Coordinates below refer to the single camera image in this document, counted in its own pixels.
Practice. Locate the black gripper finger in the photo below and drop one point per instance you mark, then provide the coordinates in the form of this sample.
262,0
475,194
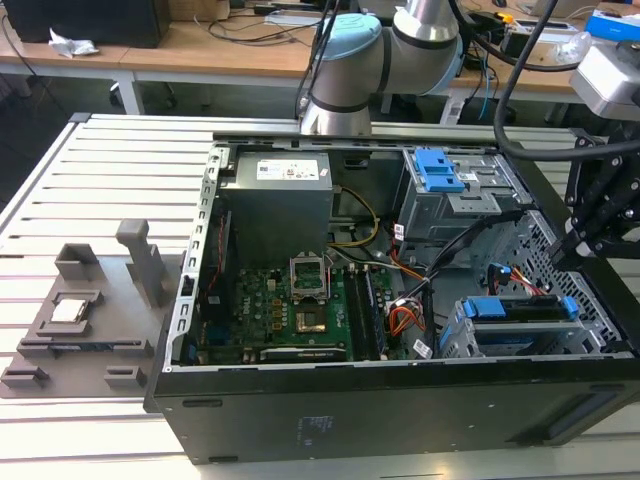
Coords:
617,240
592,205

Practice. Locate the hard disk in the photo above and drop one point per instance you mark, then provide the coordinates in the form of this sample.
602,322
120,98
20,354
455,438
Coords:
530,309

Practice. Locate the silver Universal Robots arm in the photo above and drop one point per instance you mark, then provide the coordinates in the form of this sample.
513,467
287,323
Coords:
345,75

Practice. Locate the metal disk bay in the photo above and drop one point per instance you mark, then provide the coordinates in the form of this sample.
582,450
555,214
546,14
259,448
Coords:
525,326

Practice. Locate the black RAM slot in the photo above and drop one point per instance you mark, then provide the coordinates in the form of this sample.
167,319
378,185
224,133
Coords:
356,315

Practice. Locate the clear plastic bag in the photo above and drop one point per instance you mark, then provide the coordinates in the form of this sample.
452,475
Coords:
570,47

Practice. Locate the blue cardboard box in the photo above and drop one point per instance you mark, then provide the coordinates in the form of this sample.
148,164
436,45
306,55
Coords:
610,25

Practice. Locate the metal drive cage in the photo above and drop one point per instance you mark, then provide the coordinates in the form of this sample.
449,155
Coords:
450,215

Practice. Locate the small black box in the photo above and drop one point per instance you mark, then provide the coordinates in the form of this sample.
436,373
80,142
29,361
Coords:
515,44

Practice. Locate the blue drive latch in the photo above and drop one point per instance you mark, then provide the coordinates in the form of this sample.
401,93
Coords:
440,172

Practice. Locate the yellow tool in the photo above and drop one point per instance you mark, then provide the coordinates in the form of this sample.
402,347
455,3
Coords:
504,18

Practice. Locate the installed RAM stick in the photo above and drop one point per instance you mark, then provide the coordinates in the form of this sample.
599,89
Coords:
376,320

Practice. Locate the CPU socket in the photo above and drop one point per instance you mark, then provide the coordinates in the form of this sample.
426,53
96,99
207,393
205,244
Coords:
310,321

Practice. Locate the grey power supply unit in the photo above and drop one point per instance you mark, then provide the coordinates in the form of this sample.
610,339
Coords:
275,215

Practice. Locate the black open PC case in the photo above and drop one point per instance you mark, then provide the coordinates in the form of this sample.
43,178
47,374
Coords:
350,415

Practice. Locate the black graphics card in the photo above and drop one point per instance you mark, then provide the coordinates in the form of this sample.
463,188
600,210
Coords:
300,355

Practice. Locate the green motherboard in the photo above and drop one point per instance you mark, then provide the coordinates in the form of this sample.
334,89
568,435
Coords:
260,310

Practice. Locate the wooden desk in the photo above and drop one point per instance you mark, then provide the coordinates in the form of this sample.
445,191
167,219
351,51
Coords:
200,55

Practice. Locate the dark RAM stick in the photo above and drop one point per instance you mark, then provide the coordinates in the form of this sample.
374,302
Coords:
100,345

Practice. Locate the grey parts rack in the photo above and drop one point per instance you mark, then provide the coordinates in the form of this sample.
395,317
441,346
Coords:
90,370

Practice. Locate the silver CPU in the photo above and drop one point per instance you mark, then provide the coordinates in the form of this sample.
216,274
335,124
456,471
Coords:
69,311

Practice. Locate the large black box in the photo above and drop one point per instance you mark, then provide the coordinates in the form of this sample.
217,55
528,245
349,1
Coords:
90,20

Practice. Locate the crumpled white paper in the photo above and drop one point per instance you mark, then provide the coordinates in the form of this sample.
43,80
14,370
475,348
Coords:
70,45

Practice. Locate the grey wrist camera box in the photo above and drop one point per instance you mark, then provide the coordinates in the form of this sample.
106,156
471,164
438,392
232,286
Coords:
605,80

